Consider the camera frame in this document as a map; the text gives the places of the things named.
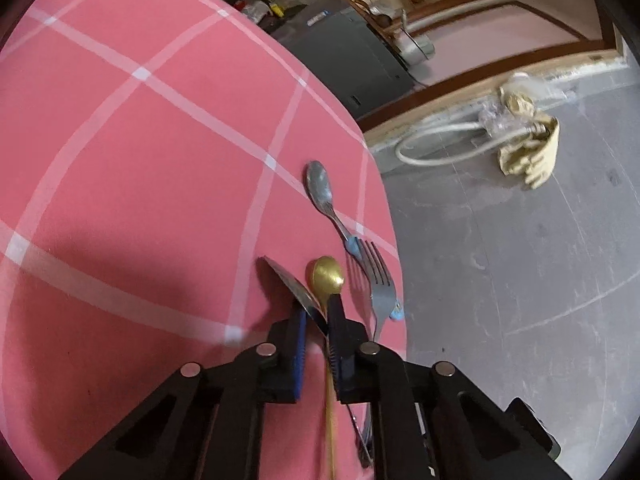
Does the white hose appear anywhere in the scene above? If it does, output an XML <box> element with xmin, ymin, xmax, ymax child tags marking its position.
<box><xmin>395</xmin><ymin>117</ymin><xmax>502</xmax><ymax>167</ymax></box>

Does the blue-handled spoon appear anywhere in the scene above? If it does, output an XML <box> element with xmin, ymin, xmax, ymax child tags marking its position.
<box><xmin>305</xmin><ymin>160</ymin><xmax>406</xmax><ymax>322</ymax></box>

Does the wooden door frame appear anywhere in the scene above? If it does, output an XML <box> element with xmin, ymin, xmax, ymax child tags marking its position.
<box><xmin>360</xmin><ymin>42</ymin><xmax>627</xmax><ymax>137</ymax></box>

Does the yellow cloth bag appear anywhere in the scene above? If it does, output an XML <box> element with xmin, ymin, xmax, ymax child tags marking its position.
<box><xmin>496</xmin><ymin>85</ymin><xmax>561</xmax><ymax>191</ymax></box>

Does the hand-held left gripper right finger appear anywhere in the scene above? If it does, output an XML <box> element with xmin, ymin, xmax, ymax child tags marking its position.
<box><xmin>326</xmin><ymin>294</ymin><xmax>574</xmax><ymax>480</ymax></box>

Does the silver fork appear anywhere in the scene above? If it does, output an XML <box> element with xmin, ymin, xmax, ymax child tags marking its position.
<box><xmin>356</xmin><ymin>240</ymin><xmax>405</xmax><ymax>344</ymax></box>

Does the white plastic bag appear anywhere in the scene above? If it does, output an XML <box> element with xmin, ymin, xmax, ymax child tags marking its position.
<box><xmin>240</xmin><ymin>0</ymin><xmax>271</xmax><ymax>24</ymax></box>

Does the metal pot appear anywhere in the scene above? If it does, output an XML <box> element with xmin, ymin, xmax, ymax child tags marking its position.
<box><xmin>397</xmin><ymin>9</ymin><xmax>436</xmax><ymax>68</ymax></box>

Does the gold spoon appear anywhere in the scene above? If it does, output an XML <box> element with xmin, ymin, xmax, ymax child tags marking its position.
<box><xmin>312</xmin><ymin>255</ymin><xmax>346</xmax><ymax>480</ymax></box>

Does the pink plaid tablecloth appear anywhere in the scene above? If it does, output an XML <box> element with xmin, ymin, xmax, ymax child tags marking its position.
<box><xmin>0</xmin><ymin>0</ymin><xmax>409</xmax><ymax>480</ymax></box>

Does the crumpled clear plastic wrap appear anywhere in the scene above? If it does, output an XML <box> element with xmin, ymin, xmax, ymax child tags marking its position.
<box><xmin>476</xmin><ymin>72</ymin><xmax>577</xmax><ymax>137</ymax></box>

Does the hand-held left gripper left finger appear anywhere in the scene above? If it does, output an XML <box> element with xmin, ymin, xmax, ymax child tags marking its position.
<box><xmin>59</xmin><ymin>305</ymin><xmax>307</xmax><ymax>480</ymax></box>

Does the grey cabinet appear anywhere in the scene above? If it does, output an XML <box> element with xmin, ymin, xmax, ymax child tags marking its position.
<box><xmin>272</xmin><ymin>2</ymin><xmax>417</xmax><ymax>122</ymax></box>

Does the silver table knife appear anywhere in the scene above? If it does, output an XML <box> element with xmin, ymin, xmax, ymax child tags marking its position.
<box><xmin>257</xmin><ymin>255</ymin><xmax>375</xmax><ymax>470</ymax></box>

